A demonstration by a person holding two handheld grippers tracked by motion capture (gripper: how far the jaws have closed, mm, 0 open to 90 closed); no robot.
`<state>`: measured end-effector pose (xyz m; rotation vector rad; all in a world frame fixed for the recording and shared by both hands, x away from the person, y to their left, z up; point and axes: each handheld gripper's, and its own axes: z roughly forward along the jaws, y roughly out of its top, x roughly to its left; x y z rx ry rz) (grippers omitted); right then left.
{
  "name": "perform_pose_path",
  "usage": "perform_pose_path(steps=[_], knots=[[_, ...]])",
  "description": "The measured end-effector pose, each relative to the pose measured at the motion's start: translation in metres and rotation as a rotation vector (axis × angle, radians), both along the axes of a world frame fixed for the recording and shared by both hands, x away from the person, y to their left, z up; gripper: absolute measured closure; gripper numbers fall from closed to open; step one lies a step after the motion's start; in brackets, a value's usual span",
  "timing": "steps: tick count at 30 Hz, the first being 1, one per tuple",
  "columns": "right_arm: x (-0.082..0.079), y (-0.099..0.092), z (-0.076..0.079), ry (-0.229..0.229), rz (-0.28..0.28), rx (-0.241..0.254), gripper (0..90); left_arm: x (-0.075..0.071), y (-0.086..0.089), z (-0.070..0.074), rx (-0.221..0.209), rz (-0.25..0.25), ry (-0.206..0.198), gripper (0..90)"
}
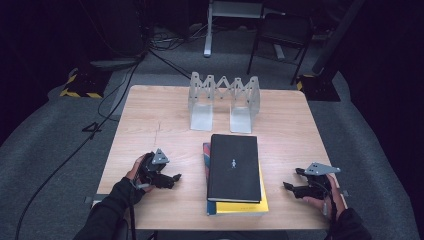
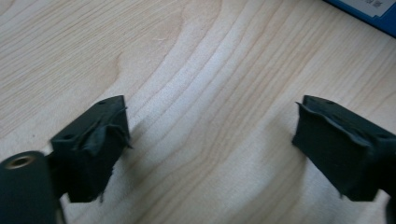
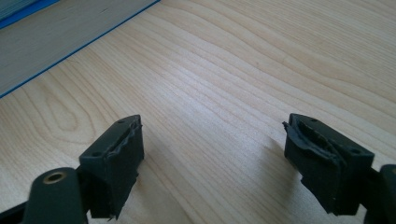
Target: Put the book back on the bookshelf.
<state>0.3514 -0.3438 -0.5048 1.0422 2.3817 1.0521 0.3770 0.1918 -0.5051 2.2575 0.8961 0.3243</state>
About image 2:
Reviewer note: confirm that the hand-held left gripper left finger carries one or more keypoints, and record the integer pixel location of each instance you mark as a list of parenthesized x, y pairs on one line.
[(90, 155)]

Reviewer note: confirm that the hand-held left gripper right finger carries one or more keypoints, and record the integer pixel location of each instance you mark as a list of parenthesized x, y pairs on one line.
[(342, 155)]

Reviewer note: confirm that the blue book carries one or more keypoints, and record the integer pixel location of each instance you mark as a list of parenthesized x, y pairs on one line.
[(389, 23)]

